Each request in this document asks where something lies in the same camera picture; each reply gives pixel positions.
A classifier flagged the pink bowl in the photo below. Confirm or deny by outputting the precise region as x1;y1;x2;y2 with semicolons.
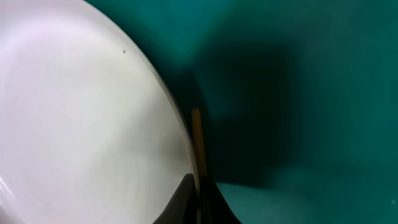
1;1;195;223

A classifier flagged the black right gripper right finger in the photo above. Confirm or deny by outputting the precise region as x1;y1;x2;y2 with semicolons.
200;177;241;224

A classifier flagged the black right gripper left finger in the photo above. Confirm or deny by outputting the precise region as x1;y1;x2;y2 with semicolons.
154;174;197;224

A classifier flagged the teal plastic tray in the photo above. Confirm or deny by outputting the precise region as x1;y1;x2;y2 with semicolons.
93;0;397;223

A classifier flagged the wooden chopstick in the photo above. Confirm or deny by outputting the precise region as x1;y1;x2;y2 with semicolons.
192;108;208;178

